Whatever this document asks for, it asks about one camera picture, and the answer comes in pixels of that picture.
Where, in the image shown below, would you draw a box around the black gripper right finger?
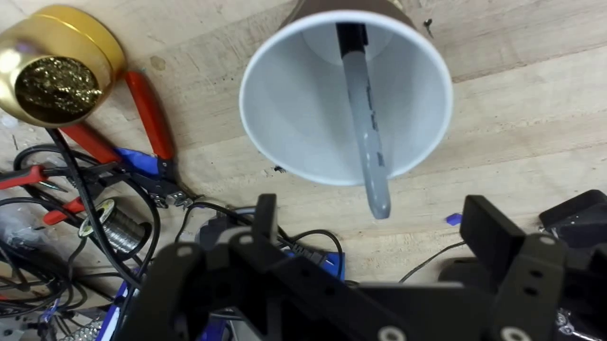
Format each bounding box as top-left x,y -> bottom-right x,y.
460,193 -> 607,341

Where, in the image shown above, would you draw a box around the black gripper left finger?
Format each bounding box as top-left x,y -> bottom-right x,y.
118,191 -> 382,341

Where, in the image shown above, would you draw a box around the black screwdriver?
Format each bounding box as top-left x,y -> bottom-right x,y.
335,21 -> 394,221

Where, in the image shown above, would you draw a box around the brown white paper cup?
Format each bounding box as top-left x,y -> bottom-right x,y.
238,0 -> 456,189

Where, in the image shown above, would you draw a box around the glossy black flat object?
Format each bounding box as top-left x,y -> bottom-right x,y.
538,187 -> 607,252

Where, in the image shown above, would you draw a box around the gold bell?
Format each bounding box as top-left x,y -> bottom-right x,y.
0,4 -> 130,130

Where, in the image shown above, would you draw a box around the solder wire spool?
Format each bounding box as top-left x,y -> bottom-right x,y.
79,197 -> 155,256

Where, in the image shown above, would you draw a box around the black power cord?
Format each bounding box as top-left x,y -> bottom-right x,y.
12,127 -> 164,290

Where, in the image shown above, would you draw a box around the red handled pliers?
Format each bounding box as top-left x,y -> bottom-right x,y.
60,68 -> 200,208

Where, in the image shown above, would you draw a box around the red handled cutters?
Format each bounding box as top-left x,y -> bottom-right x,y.
0,163 -> 90,229

